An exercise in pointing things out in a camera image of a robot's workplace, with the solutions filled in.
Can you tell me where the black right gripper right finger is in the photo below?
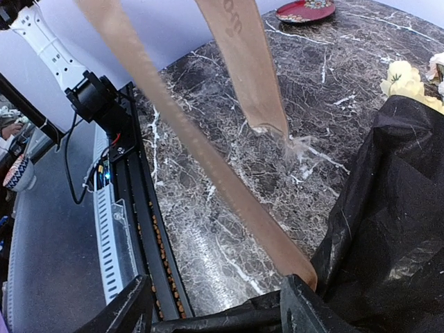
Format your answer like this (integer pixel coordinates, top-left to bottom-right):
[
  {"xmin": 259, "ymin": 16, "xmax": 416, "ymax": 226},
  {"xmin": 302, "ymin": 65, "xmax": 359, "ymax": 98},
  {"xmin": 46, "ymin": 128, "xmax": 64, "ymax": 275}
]
[{"xmin": 280, "ymin": 275, "xmax": 359, "ymax": 333}]

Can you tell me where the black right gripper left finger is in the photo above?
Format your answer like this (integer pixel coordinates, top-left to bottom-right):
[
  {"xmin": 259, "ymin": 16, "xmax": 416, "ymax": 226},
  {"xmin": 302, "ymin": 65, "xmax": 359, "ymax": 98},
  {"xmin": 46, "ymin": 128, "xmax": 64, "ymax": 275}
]
[{"xmin": 76, "ymin": 275, "xmax": 153, "ymax": 333}]

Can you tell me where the black wrapping paper sheet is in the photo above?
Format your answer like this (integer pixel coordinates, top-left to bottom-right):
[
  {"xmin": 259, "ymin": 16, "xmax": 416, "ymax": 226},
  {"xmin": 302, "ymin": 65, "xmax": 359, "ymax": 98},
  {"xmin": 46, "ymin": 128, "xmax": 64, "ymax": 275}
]
[{"xmin": 152, "ymin": 96, "xmax": 443, "ymax": 332}]

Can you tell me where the beige ribbon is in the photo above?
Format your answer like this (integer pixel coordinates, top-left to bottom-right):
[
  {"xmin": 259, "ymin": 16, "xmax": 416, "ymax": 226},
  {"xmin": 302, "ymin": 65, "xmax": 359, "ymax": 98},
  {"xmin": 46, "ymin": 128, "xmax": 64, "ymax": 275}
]
[{"xmin": 76, "ymin": 1, "xmax": 318, "ymax": 289}]

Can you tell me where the left circuit board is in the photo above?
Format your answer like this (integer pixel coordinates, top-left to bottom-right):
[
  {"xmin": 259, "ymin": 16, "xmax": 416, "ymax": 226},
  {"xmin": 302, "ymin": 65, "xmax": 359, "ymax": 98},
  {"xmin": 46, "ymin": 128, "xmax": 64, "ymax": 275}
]
[{"xmin": 83, "ymin": 155, "xmax": 111, "ymax": 193}]

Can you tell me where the blue patterned bowl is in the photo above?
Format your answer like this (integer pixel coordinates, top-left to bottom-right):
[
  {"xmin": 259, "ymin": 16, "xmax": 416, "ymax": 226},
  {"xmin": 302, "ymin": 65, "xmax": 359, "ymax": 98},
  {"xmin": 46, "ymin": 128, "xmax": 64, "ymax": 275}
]
[{"xmin": 3, "ymin": 154, "xmax": 37, "ymax": 193}]

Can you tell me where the red decorated plate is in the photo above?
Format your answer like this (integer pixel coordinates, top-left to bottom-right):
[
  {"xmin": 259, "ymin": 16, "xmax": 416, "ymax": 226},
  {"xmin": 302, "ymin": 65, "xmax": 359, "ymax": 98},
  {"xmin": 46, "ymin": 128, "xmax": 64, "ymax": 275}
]
[{"xmin": 275, "ymin": 0, "xmax": 336, "ymax": 24}]

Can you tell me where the black front rail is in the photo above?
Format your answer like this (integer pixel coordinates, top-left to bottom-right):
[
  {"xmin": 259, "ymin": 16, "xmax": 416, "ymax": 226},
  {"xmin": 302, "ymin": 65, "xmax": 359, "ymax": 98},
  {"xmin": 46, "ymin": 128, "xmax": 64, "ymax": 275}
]
[{"xmin": 110, "ymin": 82, "xmax": 194, "ymax": 322}]

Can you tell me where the white cable duct strip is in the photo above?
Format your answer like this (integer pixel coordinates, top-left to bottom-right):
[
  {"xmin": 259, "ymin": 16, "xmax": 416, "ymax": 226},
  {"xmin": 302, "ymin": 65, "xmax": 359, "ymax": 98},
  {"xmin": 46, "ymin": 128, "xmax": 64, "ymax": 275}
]
[{"xmin": 92, "ymin": 131, "xmax": 135, "ymax": 306}]

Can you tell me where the black frame post left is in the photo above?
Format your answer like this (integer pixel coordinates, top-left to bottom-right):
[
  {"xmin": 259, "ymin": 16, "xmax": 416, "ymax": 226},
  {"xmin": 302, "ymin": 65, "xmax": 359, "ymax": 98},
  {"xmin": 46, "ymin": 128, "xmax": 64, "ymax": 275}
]
[{"xmin": 0, "ymin": 74, "xmax": 64, "ymax": 149}]

